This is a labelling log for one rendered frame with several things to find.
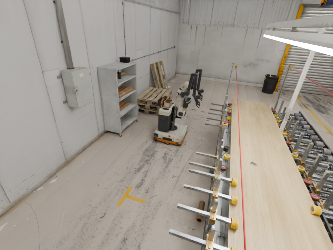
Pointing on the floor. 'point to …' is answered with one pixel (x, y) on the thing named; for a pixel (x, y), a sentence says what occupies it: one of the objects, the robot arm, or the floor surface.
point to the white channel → (310, 24)
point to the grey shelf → (110, 125)
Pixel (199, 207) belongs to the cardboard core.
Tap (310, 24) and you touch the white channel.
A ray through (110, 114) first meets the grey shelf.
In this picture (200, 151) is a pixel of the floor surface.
